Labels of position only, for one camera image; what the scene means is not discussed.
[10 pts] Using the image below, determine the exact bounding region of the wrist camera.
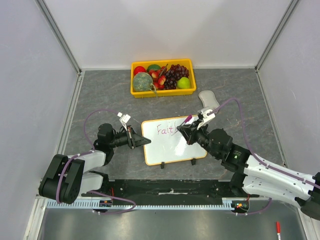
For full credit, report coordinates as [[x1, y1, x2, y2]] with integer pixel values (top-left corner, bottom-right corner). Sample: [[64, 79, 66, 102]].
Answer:
[[117, 112, 131, 131], [197, 107, 216, 130]]

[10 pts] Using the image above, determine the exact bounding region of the red yellow cherry bunch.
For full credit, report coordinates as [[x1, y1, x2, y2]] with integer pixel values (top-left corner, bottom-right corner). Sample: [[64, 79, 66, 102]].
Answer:
[[148, 66, 167, 90]]

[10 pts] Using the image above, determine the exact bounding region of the yellow framed whiteboard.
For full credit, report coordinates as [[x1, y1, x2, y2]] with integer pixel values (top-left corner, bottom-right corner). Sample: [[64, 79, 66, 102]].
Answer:
[[141, 115, 207, 166]]

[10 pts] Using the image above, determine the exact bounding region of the purple cable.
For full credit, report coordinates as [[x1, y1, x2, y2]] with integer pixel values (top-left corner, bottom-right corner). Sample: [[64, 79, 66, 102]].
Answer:
[[56, 109, 137, 215], [208, 97, 320, 217]]

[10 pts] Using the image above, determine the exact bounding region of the grey round eraser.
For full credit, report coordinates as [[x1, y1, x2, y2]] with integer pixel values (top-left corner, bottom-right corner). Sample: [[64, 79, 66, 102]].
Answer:
[[198, 90, 220, 110]]

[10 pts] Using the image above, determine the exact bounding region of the yellow plastic bin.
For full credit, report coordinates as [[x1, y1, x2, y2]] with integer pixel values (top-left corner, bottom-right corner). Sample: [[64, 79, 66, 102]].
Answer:
[[130, 58, 197, 98]]

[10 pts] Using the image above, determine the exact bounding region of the green netted melon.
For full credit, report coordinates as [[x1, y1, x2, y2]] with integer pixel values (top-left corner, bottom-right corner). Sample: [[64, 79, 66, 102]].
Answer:
[[132, 72, 154, 92]]

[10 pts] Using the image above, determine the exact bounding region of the green pear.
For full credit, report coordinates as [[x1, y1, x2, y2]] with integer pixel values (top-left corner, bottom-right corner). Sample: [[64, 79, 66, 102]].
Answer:
[[177, 77, 191, 89]]

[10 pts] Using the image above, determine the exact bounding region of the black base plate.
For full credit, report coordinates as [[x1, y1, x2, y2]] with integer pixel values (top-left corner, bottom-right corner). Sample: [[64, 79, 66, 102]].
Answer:
[[97, 179, 248, 206]]

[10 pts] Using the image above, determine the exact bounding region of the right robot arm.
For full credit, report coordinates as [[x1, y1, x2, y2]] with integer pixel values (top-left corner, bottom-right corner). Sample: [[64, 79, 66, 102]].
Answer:
[[177, 121, 320, 220]]

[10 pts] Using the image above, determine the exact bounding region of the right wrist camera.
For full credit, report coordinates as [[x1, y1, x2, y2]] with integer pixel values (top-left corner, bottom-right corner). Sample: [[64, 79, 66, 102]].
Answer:
[[197, 107, 216, 130]]

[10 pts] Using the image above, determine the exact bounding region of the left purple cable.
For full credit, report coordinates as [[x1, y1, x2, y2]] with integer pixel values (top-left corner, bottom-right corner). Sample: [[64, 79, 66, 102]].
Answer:
[[56, 109, 137, 215]]

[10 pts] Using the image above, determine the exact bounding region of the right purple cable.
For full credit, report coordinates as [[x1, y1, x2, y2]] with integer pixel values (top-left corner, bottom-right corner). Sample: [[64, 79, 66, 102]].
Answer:
[[208, 97, 320, 217]]

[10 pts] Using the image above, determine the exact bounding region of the dark purple grape bunch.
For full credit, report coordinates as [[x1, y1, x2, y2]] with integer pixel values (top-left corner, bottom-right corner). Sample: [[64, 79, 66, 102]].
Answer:
[[164, 64, 190, 90]]

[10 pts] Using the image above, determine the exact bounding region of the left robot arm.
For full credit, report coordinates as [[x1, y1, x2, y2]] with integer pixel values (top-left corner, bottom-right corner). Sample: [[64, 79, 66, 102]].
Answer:
[[38, 123, 152, 204]]

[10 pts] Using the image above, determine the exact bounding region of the red apple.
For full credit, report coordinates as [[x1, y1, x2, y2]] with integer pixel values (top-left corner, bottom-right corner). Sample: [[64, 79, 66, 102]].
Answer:
[[133, 65, 146, 76]]

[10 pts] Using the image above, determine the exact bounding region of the white marker with magenta cap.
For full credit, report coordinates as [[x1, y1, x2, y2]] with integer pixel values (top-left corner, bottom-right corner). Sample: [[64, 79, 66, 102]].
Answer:
[[172, 115, 193, 136]]

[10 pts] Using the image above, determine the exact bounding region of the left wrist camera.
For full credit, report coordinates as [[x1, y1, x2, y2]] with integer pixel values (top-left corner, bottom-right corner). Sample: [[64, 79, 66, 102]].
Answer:
[[117, 112, 131, 131]]

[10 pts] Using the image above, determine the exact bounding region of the red marker pen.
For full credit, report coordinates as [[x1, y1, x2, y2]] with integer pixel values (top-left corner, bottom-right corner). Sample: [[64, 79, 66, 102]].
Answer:
[[276, 221, 281, 240]]

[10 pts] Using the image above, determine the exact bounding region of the green orange mango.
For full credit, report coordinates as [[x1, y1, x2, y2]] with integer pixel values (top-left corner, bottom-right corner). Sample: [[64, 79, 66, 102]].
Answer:
[[146, 64, 161, 74]]

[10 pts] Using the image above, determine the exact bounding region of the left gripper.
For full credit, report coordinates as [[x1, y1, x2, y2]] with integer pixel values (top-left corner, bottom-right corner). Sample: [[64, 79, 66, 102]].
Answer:
[[109, 125, 150, 149]]

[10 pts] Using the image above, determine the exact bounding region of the slotted cable duct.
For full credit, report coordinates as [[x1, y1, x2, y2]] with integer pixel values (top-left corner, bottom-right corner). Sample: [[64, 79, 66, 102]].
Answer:
[[45, 197, 235, 211]]

